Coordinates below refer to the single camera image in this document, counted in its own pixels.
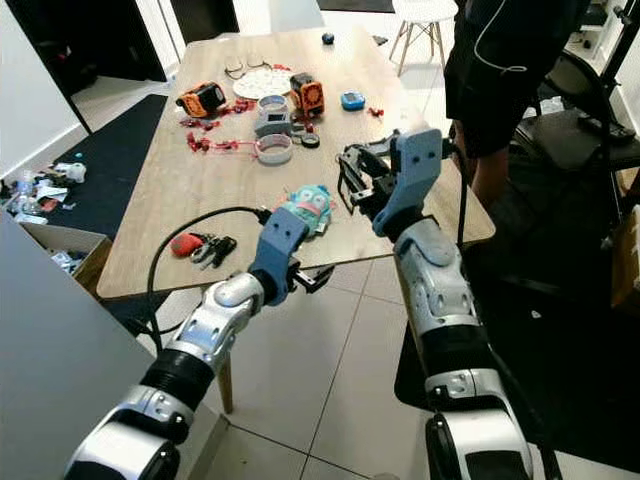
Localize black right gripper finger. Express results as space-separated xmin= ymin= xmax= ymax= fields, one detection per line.
xmin=337 ymin=147 xmax=369 ymax=217
xmin=352 ymin=143 xmax=396 ymax=181

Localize white hook board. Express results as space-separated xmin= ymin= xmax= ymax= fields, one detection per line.
xmin=0 ymin=212 xmax=229 ymax=480

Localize turquoise plush toy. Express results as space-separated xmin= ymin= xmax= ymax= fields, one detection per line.
xmin=280 ymin=185 xmax=336 ymax=238

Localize wooden table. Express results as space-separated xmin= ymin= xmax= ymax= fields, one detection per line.
xmin=98 ymin=27 xmax=498 ymax=416

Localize white tape roll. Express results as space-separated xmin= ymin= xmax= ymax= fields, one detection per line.
xmin=255 ymin=133 xmax=296 ymax=167
xmin=257 ymin=95 xmax=288 ymax=117

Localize orange black motor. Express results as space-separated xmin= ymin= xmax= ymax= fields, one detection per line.
xmin=288 ymin=72 xmax=326 ymax=117
xmin=177 ymin=82 xmax=226 ymax=119

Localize grey box device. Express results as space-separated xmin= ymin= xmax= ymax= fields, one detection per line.
xmin=255 ymin=113 xmax=296 ymax=139

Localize key bunch with red fob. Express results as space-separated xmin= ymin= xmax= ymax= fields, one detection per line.
xmin=170 ymin=232 xmax=239 ymax=271

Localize white round plate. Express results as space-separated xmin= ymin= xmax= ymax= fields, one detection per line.
xmin=233 ymin=68 xmax=294 ymax=99

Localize white chair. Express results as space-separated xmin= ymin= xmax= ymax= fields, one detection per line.
xmin=390 ymin=0 xmax=461 ymax=76

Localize person in dark clothes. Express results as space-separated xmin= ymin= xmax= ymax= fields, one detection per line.
xmin=445 ymin=0 xmax=591 ymax=211

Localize black chair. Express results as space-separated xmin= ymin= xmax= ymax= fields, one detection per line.
xmin=515 ymin=50 xmax=640 ymax=171

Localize black rug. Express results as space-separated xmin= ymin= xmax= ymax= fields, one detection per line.
xmin=75 ymin=93 xmax=181 ymax=201

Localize white plastic bottle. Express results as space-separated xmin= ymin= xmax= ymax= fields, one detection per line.
xmin=60 ymin=160 xmax=89 ymax=184

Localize open cardboard box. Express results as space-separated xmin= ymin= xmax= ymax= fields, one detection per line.
xmin=20 ymin=220 xmax=111 ymax=276

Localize brown box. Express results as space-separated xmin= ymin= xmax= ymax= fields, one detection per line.
xmin=610 ymin=205 xmax=640 ymax=313

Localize black floor mat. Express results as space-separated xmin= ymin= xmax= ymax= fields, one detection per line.
xmin=393 ymin=240 xmax=640 ymax=473

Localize floor junk pile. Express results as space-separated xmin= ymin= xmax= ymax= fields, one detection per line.
xmin=5 ymin=170 xmax=66 ymax=216

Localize grey ring wrench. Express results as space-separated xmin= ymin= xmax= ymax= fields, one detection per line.
xmin=358 ymin=130 xmax=403 ymax=156

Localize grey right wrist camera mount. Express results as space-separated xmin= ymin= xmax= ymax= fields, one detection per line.
xmin=372 ymin=128 xmax=446 ymax=239

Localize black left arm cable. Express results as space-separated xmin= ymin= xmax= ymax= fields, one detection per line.
xmin=135 ymin=203 xmax=273 ymax=346

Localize thin frame eyeglasses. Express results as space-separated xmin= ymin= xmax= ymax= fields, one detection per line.
xmin=225 ymin=58 xmax=276 ymax=81

